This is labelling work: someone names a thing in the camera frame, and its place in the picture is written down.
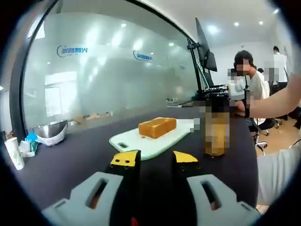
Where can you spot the large black monitor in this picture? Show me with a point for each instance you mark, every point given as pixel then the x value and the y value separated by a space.
pixel 202 40

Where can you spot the pepper bottle with black cap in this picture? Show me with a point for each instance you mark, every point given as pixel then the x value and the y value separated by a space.
pixel 214 152

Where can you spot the black office chair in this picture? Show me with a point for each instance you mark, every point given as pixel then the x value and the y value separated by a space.
pixel 265 124

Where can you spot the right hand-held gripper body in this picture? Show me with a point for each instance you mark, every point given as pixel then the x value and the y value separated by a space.
pixel 236 89

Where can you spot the small black monitor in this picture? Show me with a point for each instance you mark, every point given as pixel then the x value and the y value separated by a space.
pixel 211 61

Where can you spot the steel mixing bowl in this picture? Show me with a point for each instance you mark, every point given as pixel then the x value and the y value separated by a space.
pixel 50 131

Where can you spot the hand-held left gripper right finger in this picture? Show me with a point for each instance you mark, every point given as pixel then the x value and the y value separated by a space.
pixel 195 193

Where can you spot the person's right hand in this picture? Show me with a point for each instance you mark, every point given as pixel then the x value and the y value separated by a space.
pixel 240 109

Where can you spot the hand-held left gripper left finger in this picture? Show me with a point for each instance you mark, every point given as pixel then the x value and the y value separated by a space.
pixel 114 188

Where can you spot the white green plastic bag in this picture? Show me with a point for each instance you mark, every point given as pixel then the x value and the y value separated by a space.
pixel 29 144

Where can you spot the white paper cup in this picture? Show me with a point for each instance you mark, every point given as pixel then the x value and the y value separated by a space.
pixel 14 153

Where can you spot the blue logo sticker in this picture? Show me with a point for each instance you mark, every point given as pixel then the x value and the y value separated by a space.
pixel 70 50
pixel 142 56

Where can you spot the golden toast bread block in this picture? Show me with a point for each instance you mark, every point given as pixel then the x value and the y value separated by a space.
pixel 155 128

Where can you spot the white cutting board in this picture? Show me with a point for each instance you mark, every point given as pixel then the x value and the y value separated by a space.
pixel 131 143

